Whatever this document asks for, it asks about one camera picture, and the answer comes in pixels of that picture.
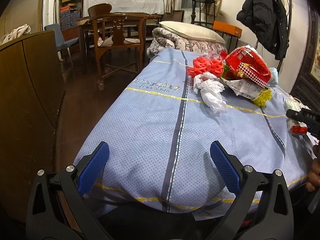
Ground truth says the small red white wrapper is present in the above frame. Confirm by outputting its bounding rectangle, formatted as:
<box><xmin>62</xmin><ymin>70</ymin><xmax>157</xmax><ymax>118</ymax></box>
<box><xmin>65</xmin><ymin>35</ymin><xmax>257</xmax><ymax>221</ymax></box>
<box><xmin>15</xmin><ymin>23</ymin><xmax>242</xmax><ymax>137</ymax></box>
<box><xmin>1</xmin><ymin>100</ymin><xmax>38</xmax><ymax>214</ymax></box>
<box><xmin>287</xmin><ymin>118</ymin><xmax>308</xmax><ymax>135</ymax></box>

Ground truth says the yellow pompom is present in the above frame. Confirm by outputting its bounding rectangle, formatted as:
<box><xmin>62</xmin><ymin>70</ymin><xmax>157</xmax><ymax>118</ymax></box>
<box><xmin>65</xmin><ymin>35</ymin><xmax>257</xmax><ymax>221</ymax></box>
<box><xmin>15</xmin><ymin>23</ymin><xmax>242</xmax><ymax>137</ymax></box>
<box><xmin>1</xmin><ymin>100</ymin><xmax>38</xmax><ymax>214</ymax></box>
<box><xmin>253</xmin><ymin>88</ymin><xmax>272</xmax><ymax>107</ymax></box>

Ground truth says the light blue case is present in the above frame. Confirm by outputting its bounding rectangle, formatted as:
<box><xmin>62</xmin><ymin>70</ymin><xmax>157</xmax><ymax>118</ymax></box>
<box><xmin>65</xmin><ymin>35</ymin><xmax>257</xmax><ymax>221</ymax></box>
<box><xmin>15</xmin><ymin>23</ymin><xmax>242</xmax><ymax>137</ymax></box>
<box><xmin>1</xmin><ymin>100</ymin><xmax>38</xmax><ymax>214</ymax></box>
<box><xmin>268</xmin><ymin>68</ymin><xmax>278</xmax><ymax>87</ymax></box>

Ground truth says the white printed packet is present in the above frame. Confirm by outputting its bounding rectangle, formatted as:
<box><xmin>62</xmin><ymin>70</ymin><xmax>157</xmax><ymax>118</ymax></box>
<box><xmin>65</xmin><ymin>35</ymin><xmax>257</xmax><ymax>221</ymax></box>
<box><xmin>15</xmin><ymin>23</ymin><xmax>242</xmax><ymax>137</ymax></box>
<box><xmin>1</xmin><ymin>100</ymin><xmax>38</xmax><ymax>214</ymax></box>
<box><xmin>221</xmin><ymin>78</ymin><xmax>265</xmax><ymax>101</ymax></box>

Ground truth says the red snack bag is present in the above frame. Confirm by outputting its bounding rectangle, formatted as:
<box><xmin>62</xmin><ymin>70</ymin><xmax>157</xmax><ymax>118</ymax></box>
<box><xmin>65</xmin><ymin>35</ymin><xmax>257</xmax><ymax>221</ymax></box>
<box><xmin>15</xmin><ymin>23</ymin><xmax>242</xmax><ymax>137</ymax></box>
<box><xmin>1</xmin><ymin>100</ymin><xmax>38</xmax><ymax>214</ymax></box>
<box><xmin>222</xmin><ymin>45</ymin><xmax>273</xmax><ymax>88</ymax></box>

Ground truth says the white tissue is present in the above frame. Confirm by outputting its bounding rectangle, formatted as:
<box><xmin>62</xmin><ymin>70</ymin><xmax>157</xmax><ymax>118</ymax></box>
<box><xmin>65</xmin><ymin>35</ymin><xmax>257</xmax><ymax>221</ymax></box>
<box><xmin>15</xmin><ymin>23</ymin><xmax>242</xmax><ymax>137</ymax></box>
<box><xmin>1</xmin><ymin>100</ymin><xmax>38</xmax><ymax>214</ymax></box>
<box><xmin>193</xmin><ymin>72</ymin><xmax>227</xmax><ymax>114</ymax></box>

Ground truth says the red plastic string bundle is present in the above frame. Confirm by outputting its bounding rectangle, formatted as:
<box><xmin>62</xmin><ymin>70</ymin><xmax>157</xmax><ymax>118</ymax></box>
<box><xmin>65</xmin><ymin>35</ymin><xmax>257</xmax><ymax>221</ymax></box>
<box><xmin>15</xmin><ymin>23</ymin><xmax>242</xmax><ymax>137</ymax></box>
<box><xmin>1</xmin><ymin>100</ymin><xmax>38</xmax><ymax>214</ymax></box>
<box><xmin>186</xmin><ymin>56</ymin><xmax>225</xmax><ymax>79</ymax></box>

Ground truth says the person right hand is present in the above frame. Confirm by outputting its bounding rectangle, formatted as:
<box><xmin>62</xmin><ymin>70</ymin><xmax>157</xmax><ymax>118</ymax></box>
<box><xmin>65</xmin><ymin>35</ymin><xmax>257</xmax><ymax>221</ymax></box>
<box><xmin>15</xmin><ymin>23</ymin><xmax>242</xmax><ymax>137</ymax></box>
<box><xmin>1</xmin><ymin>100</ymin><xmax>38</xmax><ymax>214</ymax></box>
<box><xmin>306</xmin><ymin>158</ymin><xmax>320</xmax><ymax>192</ymax></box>

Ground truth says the carved dark wooden screen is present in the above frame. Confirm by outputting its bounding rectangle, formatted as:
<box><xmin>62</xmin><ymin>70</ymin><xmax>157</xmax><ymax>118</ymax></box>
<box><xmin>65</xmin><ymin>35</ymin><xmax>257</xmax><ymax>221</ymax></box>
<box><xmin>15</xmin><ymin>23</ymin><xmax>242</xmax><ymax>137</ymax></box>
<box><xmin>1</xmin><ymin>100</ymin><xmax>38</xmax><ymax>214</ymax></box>
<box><xmin>290</xmin><ymin>2</ymin><xmax>319</xmax><ymax>111</ymax></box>

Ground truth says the blue striped bed blanket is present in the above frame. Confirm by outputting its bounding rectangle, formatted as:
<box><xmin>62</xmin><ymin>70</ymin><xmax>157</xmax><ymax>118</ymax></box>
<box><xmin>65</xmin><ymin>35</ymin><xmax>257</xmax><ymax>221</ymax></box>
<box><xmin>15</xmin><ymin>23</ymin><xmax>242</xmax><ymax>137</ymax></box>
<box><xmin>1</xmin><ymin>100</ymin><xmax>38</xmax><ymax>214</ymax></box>
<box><xmin>75</xmin><ymin>48</ymin><xmax>312</xmax><ymax>220</ymax></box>

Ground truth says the black puffer jacket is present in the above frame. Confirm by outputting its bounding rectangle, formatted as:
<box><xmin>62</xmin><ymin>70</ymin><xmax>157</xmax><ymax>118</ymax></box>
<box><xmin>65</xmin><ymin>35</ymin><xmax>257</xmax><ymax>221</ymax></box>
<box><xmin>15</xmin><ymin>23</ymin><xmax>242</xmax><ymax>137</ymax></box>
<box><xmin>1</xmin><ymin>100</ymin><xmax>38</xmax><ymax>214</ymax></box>
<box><xmin>236</xmin><ymin>0</ymin><xmax>287</xmax><ymax>60</ymax></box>

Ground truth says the orange box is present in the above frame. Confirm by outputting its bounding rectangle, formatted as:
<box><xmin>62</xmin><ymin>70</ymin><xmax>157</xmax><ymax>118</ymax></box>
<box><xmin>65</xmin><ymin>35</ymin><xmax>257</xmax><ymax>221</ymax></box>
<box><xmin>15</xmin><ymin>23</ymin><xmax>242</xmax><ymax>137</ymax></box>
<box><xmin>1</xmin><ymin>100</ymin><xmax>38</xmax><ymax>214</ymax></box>
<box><xmin>213</xmin><ymin>21</ymin><xmax>242</xmax><ymax>38</ymax></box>

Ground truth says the blue upholstered chair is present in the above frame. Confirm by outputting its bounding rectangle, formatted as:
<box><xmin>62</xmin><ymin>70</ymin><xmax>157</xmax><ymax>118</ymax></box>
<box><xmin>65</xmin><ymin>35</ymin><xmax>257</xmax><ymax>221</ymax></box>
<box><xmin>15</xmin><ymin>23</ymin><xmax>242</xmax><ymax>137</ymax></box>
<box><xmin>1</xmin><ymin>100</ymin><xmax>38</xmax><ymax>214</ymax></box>
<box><xmin>44</xmin><ymin>23</ymin><xmax>79</xmax><ymax>68</ymax></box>

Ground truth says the black metal coat rack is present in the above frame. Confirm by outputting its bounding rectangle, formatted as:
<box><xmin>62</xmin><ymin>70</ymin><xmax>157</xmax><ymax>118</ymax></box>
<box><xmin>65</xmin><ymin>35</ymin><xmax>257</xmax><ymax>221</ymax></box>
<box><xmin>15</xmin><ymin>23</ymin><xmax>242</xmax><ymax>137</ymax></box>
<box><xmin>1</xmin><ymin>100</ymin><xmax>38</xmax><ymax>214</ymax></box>
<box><xmin>274</xmin><ymin>0</ymin><xmax>295</xmax><ymax>73</ymax></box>

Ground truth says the wooden armchair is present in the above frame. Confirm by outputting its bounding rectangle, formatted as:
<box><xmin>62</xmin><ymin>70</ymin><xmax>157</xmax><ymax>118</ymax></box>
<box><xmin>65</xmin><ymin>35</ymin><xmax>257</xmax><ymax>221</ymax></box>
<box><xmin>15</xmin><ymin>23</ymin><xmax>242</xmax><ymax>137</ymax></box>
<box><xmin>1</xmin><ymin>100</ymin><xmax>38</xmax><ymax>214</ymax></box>
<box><xmin>88</xmin><ymin>3</ymin><xmax>147</xmax><ymax>90</ymax></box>

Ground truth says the floral folded quilt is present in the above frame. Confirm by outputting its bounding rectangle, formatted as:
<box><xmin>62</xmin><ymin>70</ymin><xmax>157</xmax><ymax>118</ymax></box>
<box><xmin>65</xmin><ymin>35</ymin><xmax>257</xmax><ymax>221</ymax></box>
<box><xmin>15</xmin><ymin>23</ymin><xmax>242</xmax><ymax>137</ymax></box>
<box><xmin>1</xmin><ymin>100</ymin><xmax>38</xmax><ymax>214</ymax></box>
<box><xmin>146</xmin><ymin>27</ymin><xmax>227</xmax><ymax>58</ymax></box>

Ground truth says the black round plant stand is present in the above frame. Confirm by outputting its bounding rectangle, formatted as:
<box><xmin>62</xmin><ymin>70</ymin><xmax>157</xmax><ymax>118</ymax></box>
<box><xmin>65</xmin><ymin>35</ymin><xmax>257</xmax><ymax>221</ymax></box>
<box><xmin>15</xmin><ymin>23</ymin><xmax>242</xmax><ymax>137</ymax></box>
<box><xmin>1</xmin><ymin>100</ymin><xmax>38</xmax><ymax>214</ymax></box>
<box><xmin>191</xmin><ymin>0</ymin><xmax>216</xmax><ymax>29</ymax></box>

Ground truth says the cream pillow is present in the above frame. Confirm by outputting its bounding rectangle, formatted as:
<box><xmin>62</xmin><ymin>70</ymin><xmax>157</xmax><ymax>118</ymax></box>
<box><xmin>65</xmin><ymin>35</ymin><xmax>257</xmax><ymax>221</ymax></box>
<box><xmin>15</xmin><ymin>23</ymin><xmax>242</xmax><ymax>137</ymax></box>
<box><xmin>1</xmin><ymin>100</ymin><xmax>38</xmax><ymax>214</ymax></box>
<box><xmin>159</xmin><ymin>21</ymin><xmax>225</xmax><ymax>44</ymax></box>

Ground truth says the white rag on cabinet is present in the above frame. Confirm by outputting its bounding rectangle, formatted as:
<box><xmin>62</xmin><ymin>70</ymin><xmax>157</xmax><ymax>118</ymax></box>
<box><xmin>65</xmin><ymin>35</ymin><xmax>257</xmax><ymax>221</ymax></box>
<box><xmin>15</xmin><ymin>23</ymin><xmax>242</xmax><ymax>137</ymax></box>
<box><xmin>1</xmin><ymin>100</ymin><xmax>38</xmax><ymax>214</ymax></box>
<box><xmin>1</xmin><ymin>24</ymin><xmax>31</xmax><ymax>44</ymax></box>

